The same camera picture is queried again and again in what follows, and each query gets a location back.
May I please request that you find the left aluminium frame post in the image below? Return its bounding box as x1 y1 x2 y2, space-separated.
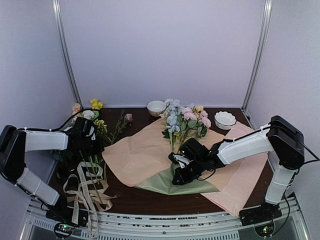
52 0 82 106

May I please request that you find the bunch of fake flowers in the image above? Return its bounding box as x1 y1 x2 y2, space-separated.
51 98 111 185

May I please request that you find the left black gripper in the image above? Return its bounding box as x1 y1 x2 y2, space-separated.
79 136 104 156

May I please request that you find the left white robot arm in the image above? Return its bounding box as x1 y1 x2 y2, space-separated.
0 117 102 222

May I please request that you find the blue fake flower stem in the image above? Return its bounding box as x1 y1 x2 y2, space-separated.
160 98 184 152

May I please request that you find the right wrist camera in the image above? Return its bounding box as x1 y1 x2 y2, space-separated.
168 152 190 169

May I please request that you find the tan kraft paper sheet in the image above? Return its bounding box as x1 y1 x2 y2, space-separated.
102 119 241 195

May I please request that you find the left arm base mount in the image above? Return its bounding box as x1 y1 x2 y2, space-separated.
45 209 89 239

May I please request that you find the beige printed ribbon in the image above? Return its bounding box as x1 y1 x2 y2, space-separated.
63 161 117 240

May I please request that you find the right aluminium frame post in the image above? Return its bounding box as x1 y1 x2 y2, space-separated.
241 0 273 112

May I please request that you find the pink carnation fake flower stem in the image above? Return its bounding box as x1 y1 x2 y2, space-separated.
177 105 212 147

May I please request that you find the pink wrapping paper sheet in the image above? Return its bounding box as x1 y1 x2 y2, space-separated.
199 122 270 218

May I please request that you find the single pink bud stem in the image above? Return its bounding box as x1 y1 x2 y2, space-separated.
110 110 133 145

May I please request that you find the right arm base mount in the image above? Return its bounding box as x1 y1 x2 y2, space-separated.
239 206 282 238

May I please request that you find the aluminium frame post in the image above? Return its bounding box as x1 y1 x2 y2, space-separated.
241 0 273 112
52 0 82 106

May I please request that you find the white scalloped dish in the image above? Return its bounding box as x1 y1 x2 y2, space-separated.
214 111 237 131

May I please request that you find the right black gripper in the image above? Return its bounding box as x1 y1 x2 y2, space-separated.
172 157 206 186

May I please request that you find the yellow fake flower stem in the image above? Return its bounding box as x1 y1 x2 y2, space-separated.
177 107 205 147

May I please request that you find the white patterned ceramic bowl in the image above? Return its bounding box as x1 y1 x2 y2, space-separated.
146 100 167 117

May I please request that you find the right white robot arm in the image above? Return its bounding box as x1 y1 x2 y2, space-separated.
169 115 305 221

